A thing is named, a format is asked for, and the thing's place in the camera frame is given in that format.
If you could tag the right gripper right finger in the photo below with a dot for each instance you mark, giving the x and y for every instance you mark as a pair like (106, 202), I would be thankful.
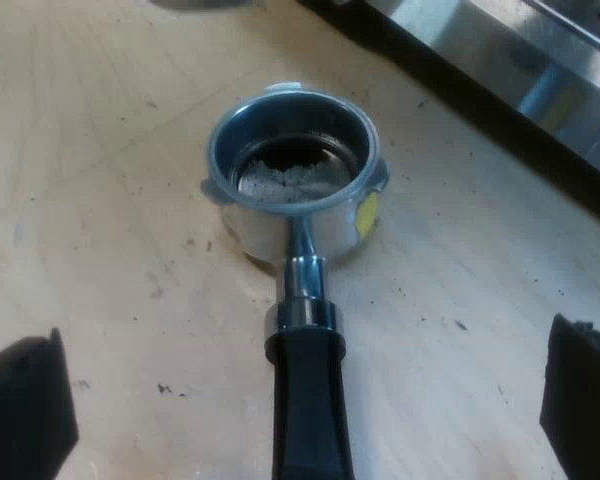
(587, 405)

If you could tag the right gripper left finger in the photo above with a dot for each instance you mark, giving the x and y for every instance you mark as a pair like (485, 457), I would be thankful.
(22, 410)

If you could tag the steel espresso machine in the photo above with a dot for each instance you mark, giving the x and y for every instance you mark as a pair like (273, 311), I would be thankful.
(530, 65)

